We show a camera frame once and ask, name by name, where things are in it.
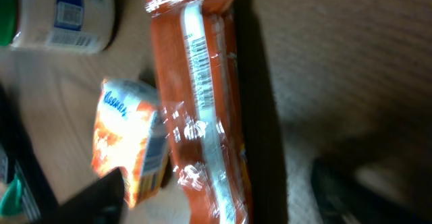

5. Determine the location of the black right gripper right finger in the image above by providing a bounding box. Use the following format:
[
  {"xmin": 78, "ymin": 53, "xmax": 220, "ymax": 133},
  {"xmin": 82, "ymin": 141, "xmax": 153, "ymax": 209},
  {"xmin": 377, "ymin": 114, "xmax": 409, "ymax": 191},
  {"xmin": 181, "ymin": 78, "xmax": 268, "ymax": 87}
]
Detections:
[{"xmin": 310, "ymin": 159, "xmax": 429, "ymax": 224}]

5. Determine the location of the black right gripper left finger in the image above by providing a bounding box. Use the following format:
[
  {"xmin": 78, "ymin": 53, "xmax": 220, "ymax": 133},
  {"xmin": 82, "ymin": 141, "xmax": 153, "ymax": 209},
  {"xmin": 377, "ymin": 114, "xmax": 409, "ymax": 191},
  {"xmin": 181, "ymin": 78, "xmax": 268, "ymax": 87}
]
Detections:
[{"xmin": 36, "ymin": 168, "xmax": 125, "ymax": 224}]

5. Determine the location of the orange juice carton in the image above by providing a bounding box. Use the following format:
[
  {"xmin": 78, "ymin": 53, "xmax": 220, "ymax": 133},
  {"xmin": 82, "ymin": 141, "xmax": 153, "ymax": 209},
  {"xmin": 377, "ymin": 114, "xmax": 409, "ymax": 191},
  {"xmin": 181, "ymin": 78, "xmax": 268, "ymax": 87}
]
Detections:
[{"xmin": 92, "ymin": 78, "xmax": 169, "ymax": 208}]

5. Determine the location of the green lidded jar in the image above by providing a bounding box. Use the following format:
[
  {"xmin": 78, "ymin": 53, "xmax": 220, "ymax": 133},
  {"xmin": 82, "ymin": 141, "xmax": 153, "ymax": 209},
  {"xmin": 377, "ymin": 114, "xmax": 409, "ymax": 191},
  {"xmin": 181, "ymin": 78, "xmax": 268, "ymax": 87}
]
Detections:
[{"xmin": 1, "ymin": 0, "xmax": 115, "ymax": 54}]

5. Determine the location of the red Top candy bar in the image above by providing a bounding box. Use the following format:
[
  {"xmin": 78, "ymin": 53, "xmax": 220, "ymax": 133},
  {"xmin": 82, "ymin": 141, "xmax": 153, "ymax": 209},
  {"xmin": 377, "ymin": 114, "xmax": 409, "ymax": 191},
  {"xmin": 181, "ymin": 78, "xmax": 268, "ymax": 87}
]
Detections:
[{"xmin": 145, "ymin": 0, "xmax": 252, "ymax": 223}]

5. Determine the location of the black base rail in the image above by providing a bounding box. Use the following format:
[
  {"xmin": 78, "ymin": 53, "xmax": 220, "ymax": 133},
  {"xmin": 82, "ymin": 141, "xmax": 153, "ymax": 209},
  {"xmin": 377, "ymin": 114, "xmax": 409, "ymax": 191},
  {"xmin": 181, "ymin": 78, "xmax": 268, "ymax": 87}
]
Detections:
[{"xmin": 1, "ymin": 88, "xmax": 59, "ymax": 222}]

